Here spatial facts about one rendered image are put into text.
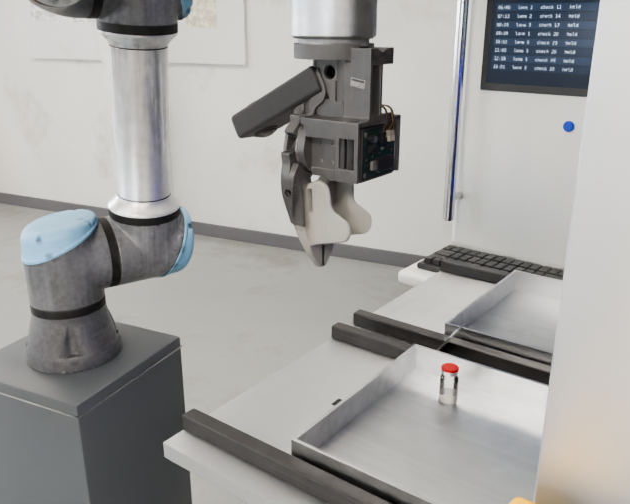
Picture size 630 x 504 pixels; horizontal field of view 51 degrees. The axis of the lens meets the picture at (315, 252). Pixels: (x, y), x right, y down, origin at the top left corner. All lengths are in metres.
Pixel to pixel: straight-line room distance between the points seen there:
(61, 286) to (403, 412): 0.56
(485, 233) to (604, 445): 1.16
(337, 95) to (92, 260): 0.59
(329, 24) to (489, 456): 0.46
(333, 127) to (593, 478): 0.33
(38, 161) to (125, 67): 4.16
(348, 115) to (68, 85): 4.30
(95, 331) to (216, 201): 3.15
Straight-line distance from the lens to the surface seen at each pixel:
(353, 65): 0.58
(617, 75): 0.38
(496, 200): 1.54
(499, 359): 0.91
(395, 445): 0.75
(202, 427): 0.75
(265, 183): 4.00
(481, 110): 1.53
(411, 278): 1.42
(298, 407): 0.81
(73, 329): 1.11
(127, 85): 1.04
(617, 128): 0.39
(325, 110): 0.61
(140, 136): 1.05
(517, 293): 1.16
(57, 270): 1.07
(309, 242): 0.63
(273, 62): 3.87
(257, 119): 0.65
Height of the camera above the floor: 1.31
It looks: 19 degrees down
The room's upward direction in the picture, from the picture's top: straight up
